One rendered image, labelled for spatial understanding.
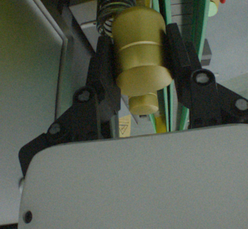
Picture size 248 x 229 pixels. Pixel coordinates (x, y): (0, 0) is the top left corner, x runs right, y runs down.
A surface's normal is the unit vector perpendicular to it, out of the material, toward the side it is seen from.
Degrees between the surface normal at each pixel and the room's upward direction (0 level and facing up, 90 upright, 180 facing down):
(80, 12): 0
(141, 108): 0
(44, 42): 90
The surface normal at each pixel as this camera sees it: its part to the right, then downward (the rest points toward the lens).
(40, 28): 0.97, -0.13
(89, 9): 0.05, 0.93
